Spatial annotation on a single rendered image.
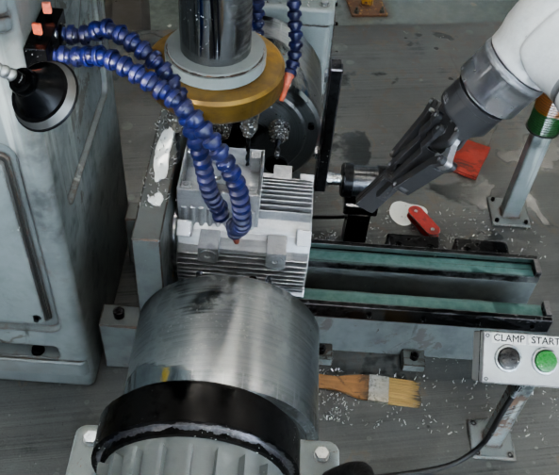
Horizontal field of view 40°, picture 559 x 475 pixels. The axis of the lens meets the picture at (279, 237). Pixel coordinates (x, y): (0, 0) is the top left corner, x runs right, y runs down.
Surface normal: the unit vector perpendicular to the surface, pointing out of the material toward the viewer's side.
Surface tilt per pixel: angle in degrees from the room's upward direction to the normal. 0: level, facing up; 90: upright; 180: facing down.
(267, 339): 24
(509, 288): 90
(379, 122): 0
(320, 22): 90
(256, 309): 17
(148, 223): 0
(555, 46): 68
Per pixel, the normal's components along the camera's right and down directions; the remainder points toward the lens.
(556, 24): -0.68, 0.07
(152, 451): -0.32, -0.64
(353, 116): 0.06, -0.67
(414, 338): -0.04, 0.74
